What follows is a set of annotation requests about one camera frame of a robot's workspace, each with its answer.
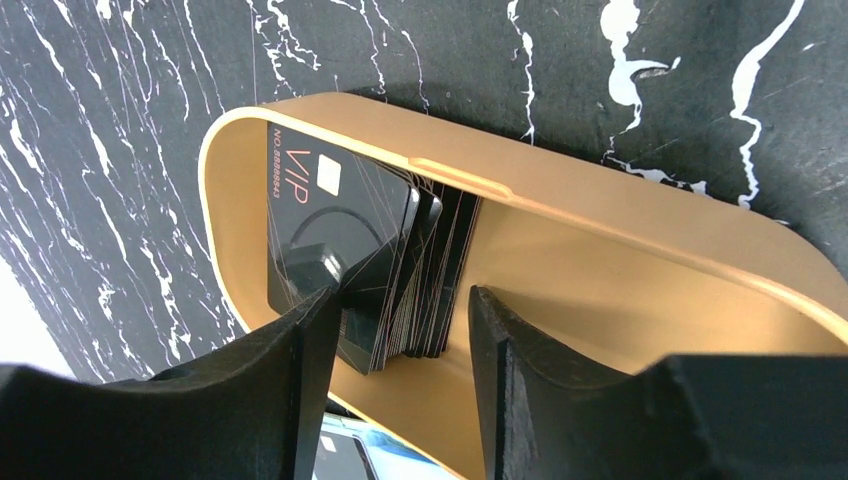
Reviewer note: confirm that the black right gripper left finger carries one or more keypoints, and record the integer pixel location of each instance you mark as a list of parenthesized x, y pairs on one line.
[(251, 409)]

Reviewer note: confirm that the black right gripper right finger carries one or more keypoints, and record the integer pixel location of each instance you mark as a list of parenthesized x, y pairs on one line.
[(547, 411)]

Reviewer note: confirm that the orange oval tray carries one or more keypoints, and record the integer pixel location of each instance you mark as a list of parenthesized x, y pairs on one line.
[(622, 270)]

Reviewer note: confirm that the mint green card holder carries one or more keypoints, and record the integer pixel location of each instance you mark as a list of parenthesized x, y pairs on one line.
[(357, 450)]

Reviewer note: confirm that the black VIP card stack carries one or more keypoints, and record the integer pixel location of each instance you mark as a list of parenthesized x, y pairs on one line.
[(391, 242)]

